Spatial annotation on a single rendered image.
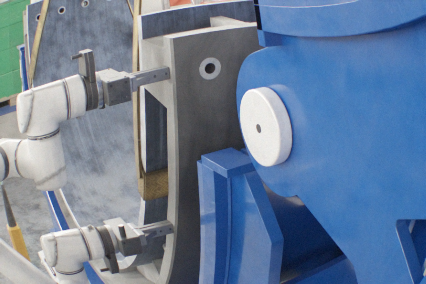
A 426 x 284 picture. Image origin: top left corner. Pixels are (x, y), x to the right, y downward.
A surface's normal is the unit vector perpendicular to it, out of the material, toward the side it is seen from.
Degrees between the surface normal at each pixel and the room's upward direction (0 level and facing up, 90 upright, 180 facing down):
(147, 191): 115
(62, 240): 40
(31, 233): 0
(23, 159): 71
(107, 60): 65
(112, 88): 90
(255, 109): 90
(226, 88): 99
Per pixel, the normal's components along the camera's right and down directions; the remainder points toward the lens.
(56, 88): 0.21, -0.55
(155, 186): 0.43, 0.62
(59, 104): 0.42, 0.19
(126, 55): 0.34, -0.18
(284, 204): 0.45, 0.41
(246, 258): -0.89, 0.22
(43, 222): -0.11, -0.94
